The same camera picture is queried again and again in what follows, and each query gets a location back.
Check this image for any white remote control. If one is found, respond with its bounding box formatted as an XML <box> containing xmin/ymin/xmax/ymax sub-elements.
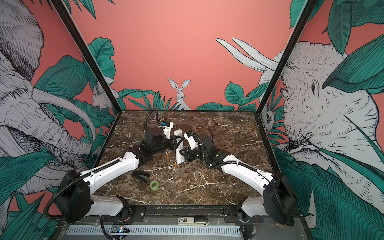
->
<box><xmin>174</xmin><ymin>130</ymin><xmax>185</xmax><ymax>165</ymax></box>

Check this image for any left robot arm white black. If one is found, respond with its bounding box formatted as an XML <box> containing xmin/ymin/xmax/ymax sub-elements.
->
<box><xmin>43</xmin><ymin>128</ymin><xmax>184</xmax><ymax>223</ymax></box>

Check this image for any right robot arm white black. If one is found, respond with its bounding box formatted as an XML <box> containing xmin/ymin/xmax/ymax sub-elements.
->
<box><xmin>180</xmin><ymin>131</ymin><xmax>298</xmax><ymax>227</ymax></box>

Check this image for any black clip object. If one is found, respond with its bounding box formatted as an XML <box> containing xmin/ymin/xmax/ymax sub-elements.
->
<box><xmin>132</xmin><ymin>171</ymin><xmax>151</xmax><ymax>183</ymax></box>

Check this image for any green tape roll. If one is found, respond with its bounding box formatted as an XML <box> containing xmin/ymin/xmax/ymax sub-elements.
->
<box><xmin>150</xmin><ymin>180</ymin><xmax>160</xmax><ymax>191</ymax></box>

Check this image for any white label tag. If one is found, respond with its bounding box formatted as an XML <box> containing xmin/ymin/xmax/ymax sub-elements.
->
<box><xmin>178</xmin><ymin>218</ymin><xmax>195</xmax><ymax>226</ymax></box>

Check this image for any small circuit board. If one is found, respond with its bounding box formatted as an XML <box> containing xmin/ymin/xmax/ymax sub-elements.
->
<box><xmin>111</xmin><ymin>225</ymin><xmax>131</xmax><ymax>235</ymax></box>

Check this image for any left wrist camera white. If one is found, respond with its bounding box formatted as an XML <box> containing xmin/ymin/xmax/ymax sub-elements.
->
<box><xmin>160</xmin><ymin>121</ymin><xmax>174</xmax><ymax>140</ymax></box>

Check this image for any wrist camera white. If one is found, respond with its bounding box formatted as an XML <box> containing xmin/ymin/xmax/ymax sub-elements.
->
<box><xmin>160</xmin><ymin>121</ymin><xmax>174</xmax><ymax>140</ymax></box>
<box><xmin>184</xmin><ymin>130</ymin><xmax>198</xmax><ymax>150</ymax></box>

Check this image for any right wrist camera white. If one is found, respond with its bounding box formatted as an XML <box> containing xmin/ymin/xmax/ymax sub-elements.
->
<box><xmin>184</xmin><ymin>130</ymin><xmax>198</xmax><ymax>150</ymax></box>

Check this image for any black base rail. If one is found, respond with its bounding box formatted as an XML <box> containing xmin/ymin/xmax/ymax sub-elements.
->
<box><xmin>64</xmin><ymin>204</ymin><xmax>304</xmax><ymax>224</ymax></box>

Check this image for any white slotted cable duct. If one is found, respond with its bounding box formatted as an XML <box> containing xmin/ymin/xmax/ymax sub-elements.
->
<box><xmin>65</xmin><ymin>224</ymin><xmax>242</xmax><ymax>237</ymax></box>

